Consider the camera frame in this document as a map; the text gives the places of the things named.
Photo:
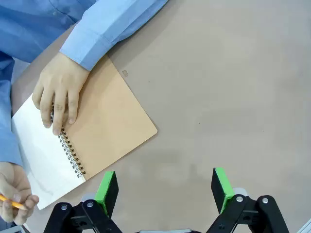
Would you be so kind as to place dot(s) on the person's left hand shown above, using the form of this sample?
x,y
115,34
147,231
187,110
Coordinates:
x,y
58,82

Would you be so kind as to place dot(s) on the yellow pencil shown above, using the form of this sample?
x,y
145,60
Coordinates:
x,y
15,204

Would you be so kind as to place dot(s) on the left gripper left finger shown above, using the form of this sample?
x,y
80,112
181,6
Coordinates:
x,y
107,191

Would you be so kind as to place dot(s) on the person's left forearm blue sleeve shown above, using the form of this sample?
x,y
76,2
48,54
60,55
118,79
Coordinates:
x,y
104,31

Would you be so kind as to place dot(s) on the person's right forearm blue sleeve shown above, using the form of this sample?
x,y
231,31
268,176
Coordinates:
x,y
6,126

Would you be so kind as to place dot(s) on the kraft cover spiral notebook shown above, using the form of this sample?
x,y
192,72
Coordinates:
x,y
109,116

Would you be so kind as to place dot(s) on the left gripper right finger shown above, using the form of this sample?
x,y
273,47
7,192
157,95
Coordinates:
x,y
222,191

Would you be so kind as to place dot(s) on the person's right hand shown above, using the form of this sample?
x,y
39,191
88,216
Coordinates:
x,y
13,184

